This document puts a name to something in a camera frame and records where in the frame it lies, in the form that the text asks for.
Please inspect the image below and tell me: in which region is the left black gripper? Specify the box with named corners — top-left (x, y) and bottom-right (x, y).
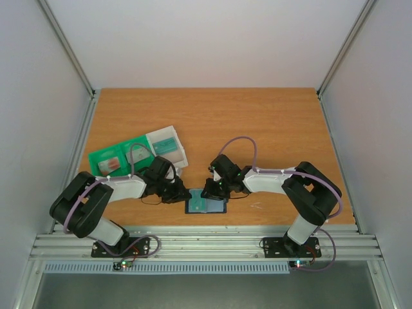
top-left (156, 178), bottom-right (192, 204)

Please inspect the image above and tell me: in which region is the dark blue card holder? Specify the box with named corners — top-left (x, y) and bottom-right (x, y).
top-left (185, 199), bottom-right (228, 214)

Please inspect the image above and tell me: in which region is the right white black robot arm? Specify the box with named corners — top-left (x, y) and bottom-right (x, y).
top-left (201, 154), bottom-right (343, 257)

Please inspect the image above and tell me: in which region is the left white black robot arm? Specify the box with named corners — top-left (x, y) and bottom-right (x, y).
top-left (49, 156), bottom-right (192, 257)

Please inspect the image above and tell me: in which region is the teal card in white tray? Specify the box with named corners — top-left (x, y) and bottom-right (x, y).
top-left (153, 137), bottom-right (178, 155)

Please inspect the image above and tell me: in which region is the grey card in tray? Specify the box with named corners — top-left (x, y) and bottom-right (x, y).
top-left (126, 146), bottom-right (151, 164)

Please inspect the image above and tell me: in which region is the red white card in tray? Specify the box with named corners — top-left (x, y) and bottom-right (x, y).
top-left (98, 156), bottom-right (120, 176)

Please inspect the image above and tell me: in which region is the white plastic tray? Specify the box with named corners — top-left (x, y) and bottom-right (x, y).
top-left (146, 126), bottom-right (189, 169)

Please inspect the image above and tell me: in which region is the green plastic tray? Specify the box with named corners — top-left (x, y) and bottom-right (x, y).
top-left (88, 135), bottom-right (154, 176)

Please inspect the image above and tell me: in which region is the left small circuit board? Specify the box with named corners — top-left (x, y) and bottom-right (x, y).
top-left (113, 261), bottom-right (133, 271)

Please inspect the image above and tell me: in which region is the small circuit board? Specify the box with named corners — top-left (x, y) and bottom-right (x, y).
top-left (289, 259), bottom-right (313, 269)
top-left (113, 261), bottom-right (133, 271)

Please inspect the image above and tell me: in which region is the right small circuit board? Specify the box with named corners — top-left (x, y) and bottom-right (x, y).
top-left (289, 259), bottom-right (313, 269)

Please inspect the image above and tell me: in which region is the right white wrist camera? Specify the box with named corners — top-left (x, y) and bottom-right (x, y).
top-left (212, 169), bottom-right (222, 182)

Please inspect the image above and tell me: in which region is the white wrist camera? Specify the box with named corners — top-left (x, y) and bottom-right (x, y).
top-left (212, 169), bottom-right (222, 182)
top-left (166, 165), bottom-right (183, 180)

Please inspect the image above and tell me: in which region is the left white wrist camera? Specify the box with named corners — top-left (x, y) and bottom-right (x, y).
top-left (166, 165), bottom-right (183, 180)

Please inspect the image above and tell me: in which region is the aluminium front rail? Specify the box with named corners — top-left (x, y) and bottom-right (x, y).
top-left (29, 225), bottom-right (383, 261)

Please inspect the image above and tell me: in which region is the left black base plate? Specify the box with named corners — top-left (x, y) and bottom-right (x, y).
top-left (91, 237), bottom-right (151, 258)

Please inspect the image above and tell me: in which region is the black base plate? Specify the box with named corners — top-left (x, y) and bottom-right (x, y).
top-left (91, 237), bottom-right (151, 258)
top-left (259, 237), bottom-right (322, 258)

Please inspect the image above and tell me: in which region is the grey slotted cable duct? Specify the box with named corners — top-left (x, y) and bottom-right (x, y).
top-left (44, 261), bottom-right (290, 275)

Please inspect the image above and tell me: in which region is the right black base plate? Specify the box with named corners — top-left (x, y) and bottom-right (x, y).
top-left (259, 237), bottom-right (322, 258)

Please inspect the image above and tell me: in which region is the left aluminium frame post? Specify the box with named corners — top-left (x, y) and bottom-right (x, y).
top-left (35, 0), bottom-right (97, 97)

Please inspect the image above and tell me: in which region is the aluminium frame post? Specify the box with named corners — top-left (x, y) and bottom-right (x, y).
top-left (316, 0), bottom-right (378, 97)
top-left (35, 0), bottom-right (97, 97)

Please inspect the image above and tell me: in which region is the right aluminium frame post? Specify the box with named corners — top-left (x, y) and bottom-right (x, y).
top-left (316, 0), bottom-right (378, 97)

